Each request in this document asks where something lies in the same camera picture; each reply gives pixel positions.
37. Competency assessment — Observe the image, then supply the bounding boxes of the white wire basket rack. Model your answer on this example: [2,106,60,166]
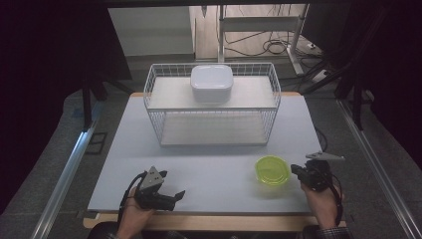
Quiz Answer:
[143,62,283,147]

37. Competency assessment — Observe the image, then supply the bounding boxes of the aluminium floor rail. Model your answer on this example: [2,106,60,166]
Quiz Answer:
[335,99,422,239]
[30,102,102,239]

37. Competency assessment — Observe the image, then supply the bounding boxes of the white lidded box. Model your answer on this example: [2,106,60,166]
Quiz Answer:
[189,64,235,104]

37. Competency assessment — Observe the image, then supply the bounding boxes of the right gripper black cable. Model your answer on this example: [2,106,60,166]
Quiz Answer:
[326,173,345,227]

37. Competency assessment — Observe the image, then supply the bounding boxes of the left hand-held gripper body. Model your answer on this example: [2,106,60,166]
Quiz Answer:
[133,165,176,212]

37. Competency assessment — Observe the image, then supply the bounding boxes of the person's left hand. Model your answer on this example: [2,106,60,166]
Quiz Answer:
[116,186,157,239]

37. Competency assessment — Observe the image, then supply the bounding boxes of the person's right hand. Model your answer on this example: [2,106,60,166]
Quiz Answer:
[300,181,343,231]

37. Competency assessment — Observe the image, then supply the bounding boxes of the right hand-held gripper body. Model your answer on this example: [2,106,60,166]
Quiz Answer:
[299,151,346,193]

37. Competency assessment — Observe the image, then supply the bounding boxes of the black stand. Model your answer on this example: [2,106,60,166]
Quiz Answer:
[298,6,392,131]
[80,64,135,132]

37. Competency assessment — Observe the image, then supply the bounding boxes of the white desk frame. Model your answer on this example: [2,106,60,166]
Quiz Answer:
[216,3,311,77]

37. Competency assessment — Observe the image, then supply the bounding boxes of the white power strip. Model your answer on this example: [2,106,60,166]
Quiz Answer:
[311,69,330,85]

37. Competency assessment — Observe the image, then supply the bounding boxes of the black floor cables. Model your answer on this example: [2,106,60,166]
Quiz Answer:
[224,30,293,58]

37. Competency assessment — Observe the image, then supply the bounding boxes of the white table board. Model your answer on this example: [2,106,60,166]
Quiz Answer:
[87,94,323,214]

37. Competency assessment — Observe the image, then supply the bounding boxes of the black table cable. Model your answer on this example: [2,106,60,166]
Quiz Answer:
[314,126,329,153]

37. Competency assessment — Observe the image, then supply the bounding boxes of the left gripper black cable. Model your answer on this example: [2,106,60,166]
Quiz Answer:
[117,170,147,222]

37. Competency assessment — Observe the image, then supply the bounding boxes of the yellow-green plastic bowl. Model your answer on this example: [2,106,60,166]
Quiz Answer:
[254,154,292,187]

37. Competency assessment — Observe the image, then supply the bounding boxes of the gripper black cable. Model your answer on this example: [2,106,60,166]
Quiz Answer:
[326,173,345,227]
[117,170,147,222]

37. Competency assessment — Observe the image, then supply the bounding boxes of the wooden table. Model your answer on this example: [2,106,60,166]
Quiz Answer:
[82,91,348,232]

